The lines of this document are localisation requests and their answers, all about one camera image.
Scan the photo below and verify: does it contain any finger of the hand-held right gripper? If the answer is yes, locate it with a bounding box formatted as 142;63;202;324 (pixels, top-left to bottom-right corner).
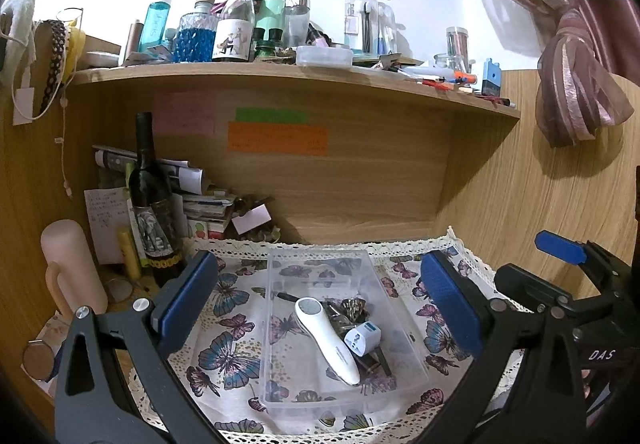
534;230;630;291
494;263;577;317

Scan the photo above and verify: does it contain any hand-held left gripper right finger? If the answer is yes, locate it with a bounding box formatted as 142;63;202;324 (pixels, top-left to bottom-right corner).
420;249;585;444

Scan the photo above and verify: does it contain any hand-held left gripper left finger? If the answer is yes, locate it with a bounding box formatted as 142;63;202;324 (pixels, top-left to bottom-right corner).
54;250;220;444

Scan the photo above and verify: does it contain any clear plastic box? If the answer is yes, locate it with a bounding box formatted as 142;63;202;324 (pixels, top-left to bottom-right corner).
260;249;432;412

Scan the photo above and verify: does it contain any white travel adapter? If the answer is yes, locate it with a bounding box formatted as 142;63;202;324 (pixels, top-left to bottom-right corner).
343;321;382;357

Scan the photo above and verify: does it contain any butterfly print tablecloth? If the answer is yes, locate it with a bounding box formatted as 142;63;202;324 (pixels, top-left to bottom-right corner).
122;225;531;444

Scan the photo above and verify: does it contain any round glass coaster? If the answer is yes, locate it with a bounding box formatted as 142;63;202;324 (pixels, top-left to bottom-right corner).
109;277;135;303

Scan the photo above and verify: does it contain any yellow stick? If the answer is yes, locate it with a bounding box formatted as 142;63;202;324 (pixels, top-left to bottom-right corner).
116;228;143;281

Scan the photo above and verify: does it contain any white box with fruit print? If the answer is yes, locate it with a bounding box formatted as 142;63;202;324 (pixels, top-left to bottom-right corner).
187;219;236;240

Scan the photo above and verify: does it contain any stack of books and papers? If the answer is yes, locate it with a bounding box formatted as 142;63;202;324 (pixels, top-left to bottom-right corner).
172;189;241;241

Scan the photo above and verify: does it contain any pink paper box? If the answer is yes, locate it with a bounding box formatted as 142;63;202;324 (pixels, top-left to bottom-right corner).
231;205;273;235

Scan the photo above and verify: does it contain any dark wine bottle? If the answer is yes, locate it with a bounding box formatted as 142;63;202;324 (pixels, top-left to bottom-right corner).
127;111;188;287

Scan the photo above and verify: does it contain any white note paper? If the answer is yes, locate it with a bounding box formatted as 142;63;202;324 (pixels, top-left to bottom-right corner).
84;188;132;266

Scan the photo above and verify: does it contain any cream mug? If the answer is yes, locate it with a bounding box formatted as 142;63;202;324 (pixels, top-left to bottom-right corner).
40;219;109;317

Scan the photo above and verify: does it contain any rolled newspaper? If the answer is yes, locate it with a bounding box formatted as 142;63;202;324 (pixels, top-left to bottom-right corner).
92;144;206;193

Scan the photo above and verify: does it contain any white handheld device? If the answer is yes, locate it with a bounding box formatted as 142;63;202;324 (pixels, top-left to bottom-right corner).
294;297;362;386

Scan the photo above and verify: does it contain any small round mirror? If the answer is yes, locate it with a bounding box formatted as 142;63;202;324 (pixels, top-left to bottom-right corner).
22;341;56;381

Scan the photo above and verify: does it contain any striped mauve curtain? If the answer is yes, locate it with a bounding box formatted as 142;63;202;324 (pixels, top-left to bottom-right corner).
447;0;640;150

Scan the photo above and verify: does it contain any blue and white small box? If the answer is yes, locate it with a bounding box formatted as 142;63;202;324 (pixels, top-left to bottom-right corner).
480;59;502;95

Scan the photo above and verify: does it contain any orange sticky note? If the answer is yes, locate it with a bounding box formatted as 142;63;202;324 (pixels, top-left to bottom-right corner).
227;121;329;156

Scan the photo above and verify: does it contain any pink sticky note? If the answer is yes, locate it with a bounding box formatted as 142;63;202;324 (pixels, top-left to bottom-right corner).
152;92;217;135

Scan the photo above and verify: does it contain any green sticky note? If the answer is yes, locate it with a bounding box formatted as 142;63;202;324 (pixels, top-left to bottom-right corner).
235;108;309;124

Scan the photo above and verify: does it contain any pile of pens and markers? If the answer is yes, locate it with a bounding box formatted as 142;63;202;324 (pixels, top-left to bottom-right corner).
400;64;481;93

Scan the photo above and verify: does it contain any tall clear jar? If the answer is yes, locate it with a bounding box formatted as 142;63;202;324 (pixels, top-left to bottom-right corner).
446;27;470;68

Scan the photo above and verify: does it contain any wooden shelf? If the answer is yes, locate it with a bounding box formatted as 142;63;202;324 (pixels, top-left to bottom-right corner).
65;60;522;230

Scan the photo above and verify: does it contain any white case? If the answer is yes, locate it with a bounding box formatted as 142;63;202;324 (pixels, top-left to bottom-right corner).
82;52;121;68

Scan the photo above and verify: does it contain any glass bottle with blue liquid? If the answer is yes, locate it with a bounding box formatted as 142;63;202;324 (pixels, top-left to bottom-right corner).
173;0;219;64

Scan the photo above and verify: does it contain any brown tube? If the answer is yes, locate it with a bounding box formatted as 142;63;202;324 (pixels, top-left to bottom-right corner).
127;20;144;56

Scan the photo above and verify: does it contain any clear bottle with white label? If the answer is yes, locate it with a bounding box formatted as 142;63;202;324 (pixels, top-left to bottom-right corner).
212;0;257;62

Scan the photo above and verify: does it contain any dark green jar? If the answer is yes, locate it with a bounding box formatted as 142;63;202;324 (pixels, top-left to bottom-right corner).
255;27;284;58

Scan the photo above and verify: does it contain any yellow cloth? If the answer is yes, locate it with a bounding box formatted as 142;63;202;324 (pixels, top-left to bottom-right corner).
65;24;87;75

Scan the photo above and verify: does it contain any lace ribbon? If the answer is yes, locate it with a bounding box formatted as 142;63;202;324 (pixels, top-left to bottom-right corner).
37;19;69;120

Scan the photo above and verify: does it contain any blue mouthwash bottle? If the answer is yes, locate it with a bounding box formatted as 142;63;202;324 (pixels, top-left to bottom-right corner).
137;0;174;54

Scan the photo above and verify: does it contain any clear lidded plastic container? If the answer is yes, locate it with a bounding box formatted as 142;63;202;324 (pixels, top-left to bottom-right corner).
295;46;354;68

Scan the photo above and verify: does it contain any toothbrush blister pack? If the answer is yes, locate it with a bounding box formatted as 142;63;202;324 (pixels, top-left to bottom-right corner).
344;0;398;55

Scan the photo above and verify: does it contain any clear bottle with silver cap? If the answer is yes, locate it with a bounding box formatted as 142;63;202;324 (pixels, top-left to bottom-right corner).
282;0;312;49

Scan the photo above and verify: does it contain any green pump bottle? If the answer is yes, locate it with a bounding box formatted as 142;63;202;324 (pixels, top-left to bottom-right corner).
254;0;286;48

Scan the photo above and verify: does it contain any white towel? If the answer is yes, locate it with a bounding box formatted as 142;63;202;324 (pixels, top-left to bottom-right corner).
0;0;39;85

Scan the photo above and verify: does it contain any white hanging cable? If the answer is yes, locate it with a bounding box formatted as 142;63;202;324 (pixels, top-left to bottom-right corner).
0;27;83;200

